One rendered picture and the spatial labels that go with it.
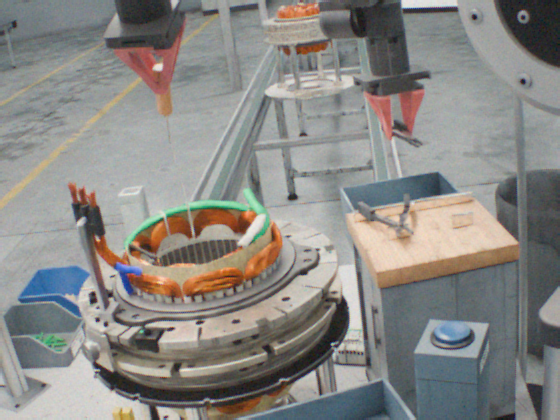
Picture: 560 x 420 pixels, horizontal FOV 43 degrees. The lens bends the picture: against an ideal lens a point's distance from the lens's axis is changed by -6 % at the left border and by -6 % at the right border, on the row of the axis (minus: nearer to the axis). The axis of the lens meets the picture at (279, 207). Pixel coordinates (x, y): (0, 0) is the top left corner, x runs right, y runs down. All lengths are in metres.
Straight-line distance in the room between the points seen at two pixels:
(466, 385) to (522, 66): 0.45
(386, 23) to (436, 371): 0.49
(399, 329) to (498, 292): 0.14
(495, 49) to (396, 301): 0.54
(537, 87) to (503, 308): 0.58
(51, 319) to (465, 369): 0.95
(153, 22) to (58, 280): 1.01
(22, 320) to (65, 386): 0.25
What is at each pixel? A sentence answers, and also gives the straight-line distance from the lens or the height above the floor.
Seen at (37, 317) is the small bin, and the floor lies 0.82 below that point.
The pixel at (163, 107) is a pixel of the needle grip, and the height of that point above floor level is 1.30.
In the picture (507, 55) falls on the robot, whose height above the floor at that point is 1.39.
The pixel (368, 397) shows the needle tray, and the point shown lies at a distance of 0.73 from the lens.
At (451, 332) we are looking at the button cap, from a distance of 0.82.
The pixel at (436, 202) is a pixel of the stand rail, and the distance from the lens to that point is 1.08.
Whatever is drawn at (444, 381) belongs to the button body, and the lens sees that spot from 0.83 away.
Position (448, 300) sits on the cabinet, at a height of 1.00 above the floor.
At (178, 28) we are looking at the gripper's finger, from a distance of 0.79.
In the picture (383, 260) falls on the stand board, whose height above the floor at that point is 1.07.
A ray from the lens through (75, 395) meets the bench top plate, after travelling 1.34.
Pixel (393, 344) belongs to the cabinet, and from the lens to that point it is 0.98.
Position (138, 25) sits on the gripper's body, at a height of 1.41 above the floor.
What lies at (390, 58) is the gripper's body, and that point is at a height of 1.28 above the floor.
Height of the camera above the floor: 1.48
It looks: 21 degrees down
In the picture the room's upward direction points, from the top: 9 degrees counter-clockwise
